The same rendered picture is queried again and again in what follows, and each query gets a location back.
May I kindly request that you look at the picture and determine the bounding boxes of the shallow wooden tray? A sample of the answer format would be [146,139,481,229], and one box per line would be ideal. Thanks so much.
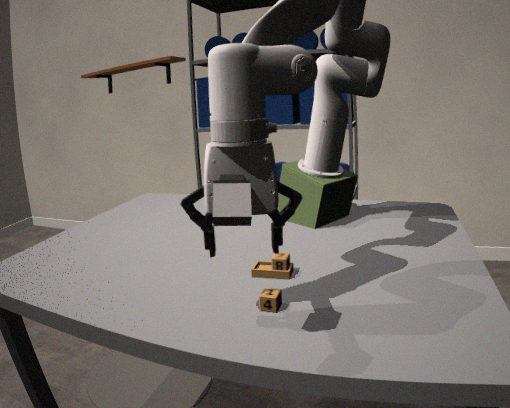
[251,261,294,280]

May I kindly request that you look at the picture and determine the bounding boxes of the brown wooden number cube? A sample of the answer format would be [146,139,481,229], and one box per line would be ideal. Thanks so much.
[271,253,290,271]
[259,288,282,313]

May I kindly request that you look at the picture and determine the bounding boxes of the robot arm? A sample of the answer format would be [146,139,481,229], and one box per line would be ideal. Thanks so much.
[208,0,390,226]

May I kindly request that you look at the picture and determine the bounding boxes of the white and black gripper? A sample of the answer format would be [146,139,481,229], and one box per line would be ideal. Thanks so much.
[181,139,302,257]

